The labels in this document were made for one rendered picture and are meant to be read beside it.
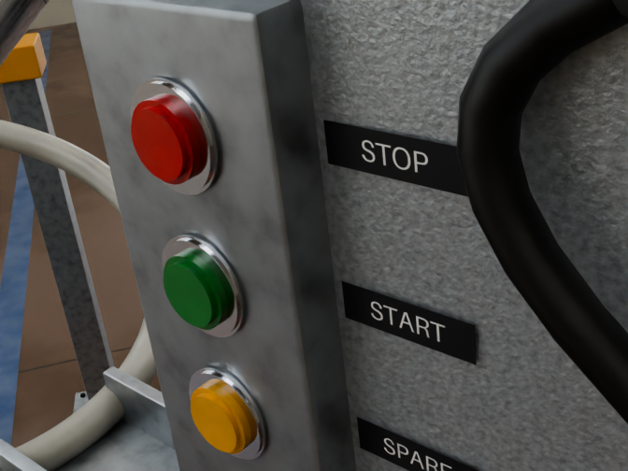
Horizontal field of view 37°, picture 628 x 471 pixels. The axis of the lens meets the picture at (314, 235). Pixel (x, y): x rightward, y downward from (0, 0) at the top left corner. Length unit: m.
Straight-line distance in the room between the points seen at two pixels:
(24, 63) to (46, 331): 1.21
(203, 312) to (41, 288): 3.21
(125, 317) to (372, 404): 2.90
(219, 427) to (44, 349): 2.82
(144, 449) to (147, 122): 0.54
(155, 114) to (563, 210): 0.12
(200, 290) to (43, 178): 2.11
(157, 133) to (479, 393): 0.12
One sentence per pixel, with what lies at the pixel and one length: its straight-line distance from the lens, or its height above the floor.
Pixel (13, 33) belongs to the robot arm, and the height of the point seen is 1.27.
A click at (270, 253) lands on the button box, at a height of 1.48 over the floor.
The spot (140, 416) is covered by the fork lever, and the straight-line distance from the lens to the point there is 0.80.
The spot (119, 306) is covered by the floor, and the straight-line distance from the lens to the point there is 3.26.
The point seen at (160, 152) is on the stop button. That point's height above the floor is 1.51.
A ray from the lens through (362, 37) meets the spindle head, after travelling 0.24.
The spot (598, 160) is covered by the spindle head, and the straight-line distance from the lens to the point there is 0.21.
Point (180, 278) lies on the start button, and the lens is 0.29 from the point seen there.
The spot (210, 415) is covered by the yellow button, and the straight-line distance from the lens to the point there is 0.32.
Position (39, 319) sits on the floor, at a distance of 3.31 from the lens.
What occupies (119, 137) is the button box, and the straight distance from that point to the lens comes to 0.30.
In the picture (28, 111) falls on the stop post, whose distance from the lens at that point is 2.33.
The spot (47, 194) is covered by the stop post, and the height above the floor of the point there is 0.70.
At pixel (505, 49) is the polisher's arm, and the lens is 0.20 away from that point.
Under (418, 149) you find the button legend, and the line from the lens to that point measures 0.24.
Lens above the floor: 1.61
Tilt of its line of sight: 28 degrees down
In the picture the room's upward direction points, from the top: 7 degrees counter-clockwise
